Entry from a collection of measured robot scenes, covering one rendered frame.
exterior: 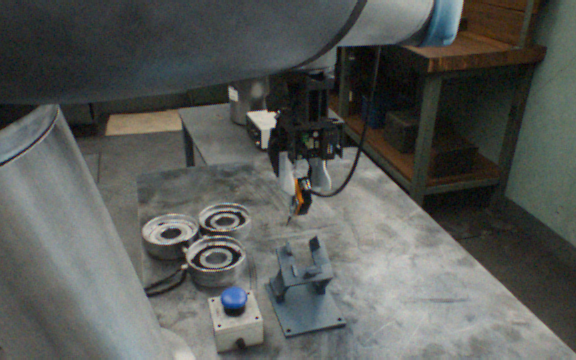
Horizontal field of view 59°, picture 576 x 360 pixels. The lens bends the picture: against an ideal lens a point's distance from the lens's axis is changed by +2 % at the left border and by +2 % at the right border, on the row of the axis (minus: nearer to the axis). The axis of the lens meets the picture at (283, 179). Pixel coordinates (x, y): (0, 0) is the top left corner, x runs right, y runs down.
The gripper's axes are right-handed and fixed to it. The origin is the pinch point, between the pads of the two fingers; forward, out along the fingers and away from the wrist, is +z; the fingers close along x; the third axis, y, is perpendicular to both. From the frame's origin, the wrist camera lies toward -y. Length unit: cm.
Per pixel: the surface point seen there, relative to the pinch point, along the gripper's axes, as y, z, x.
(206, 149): -92, 32, -2
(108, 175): -223, 100, -44
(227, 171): -50, 20, -2
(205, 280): -6.2, 17.9, -14.6
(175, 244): -15.8, 16.2, -18.5
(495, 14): -137, 3, 138
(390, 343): 14.0, 20.0, 10.0
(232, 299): 6.1, 12.5, -12.2
